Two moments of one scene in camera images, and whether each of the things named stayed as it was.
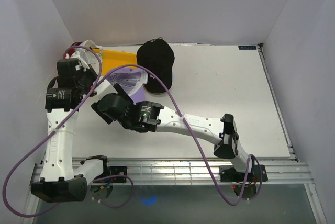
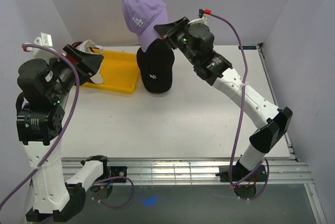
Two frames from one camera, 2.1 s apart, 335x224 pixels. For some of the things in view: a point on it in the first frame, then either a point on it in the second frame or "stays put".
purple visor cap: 131,81 → 142,11
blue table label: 247,47 stays put
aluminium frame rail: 164,171 stays put
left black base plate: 116,170 stays put
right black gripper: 121,94 → 163,31
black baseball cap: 157,55 stays put
